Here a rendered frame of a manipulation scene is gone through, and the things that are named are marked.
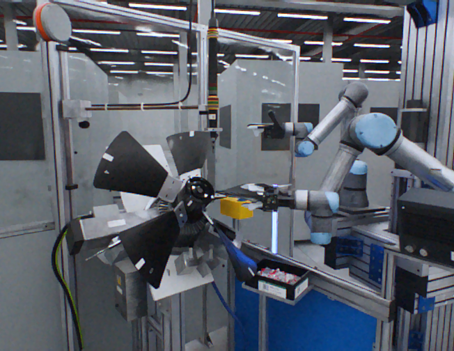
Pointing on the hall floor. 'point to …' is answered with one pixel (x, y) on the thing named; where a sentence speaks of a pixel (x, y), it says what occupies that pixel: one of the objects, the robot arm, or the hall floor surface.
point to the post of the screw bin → (263, 322)
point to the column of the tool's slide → (55, 124)
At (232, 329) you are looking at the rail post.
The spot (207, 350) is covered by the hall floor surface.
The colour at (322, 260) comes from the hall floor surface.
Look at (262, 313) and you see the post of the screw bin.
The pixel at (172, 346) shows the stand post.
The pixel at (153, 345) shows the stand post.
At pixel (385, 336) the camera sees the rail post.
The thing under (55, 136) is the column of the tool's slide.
